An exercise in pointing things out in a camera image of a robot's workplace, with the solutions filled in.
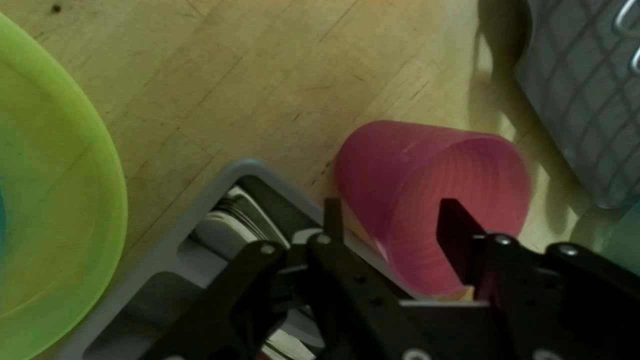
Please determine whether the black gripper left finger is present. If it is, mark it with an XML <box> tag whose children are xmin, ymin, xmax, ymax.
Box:
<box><xmin>139</xmin><ymin>196</ymin><xmax>429</xmax><ymax>360</ymax></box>

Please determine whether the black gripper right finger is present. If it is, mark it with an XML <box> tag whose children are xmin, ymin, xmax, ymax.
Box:
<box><xmin>437</xmin><ymin>196</ymin><xmax>640</xmax><ymax>360</ymax></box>

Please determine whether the pink plastic cup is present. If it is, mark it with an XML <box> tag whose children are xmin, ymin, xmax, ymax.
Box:
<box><xmin>332</xmin><ymin>118</ymin><xmax>534</xmax><ymax>300</ymax></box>

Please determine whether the teal plastic cup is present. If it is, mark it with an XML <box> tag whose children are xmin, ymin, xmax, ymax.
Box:
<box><xmin>570</xmin><ymin>198</ymin><xmax>640</xmax><ymax>276</ymax></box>

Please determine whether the steel dish rack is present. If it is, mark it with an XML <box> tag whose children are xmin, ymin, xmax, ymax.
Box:
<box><xmin>510</xmin><ymin>0</ymin><xmax>640</xmax><ymax>209</ymax></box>

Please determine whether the green plastic plate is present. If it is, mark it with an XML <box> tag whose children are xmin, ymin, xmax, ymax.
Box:
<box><xmin>0</xmin><ymin>10</ymin><xmax>131</xmax><ymax>360</ymax></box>

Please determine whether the grey cutlery tray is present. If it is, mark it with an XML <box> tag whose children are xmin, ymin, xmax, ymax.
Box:
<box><xmin>53</xmin><ymin>157</ymin><xmax>416</xmax><ymax>360</ymax></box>

